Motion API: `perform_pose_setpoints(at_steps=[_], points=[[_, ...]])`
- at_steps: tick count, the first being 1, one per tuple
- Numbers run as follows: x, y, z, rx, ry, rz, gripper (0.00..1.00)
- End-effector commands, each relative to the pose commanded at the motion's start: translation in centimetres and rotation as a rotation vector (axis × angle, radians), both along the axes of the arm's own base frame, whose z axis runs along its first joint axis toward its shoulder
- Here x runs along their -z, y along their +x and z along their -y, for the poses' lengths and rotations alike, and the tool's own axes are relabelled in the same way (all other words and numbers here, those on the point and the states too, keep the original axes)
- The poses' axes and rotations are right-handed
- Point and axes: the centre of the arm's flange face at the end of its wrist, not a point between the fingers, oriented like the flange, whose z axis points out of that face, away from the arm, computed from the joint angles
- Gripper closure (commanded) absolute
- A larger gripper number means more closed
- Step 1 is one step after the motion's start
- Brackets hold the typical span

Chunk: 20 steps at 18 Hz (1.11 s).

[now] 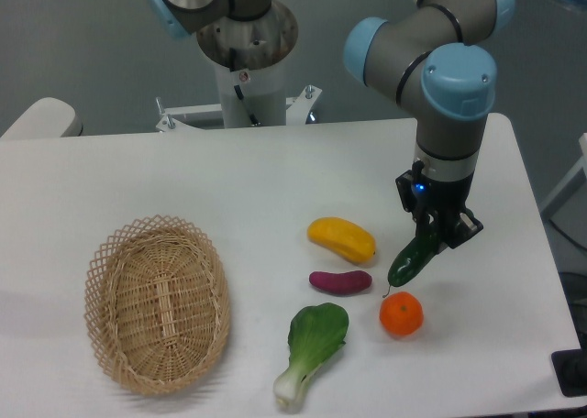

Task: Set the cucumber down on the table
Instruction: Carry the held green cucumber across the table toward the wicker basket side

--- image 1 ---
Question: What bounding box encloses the green bok choy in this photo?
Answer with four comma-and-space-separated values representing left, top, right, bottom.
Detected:
273, 302, 349, 410

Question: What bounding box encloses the orange tangerine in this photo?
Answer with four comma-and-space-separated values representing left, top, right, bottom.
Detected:
379, 291, 424, 336

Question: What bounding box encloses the white chair back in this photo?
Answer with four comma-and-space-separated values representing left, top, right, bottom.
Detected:
1, 97, 83, 141

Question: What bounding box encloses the yellow mango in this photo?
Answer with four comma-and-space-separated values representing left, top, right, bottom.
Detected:
306, 216, 377, 264

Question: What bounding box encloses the purple sweet potato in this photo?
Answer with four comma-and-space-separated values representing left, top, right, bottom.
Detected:
308, 270, 372, 296

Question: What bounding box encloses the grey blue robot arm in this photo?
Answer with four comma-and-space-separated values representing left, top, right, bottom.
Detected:
148, 0, 515, 248

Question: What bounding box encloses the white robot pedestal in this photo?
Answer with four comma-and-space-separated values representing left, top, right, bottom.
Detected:
196, 0, 300, 129

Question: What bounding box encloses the woven wicker basket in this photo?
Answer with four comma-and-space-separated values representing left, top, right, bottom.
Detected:
84, 215, 230, 396

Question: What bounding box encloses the dark green cucumber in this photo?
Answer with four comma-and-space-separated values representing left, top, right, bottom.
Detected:
382, 231, 440, 298

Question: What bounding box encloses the white metal base frame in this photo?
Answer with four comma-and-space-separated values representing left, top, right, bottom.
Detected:
155, 84, 323, 132

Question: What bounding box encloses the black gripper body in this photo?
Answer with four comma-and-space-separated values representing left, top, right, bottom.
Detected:
416, 174, 483, 248

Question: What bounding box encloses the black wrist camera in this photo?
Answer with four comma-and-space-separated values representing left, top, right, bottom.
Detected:
395, 170, 425, 213

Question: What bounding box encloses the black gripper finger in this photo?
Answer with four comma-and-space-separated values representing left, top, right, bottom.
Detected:
414, 206, 436, 239
433, 211, 452, 254

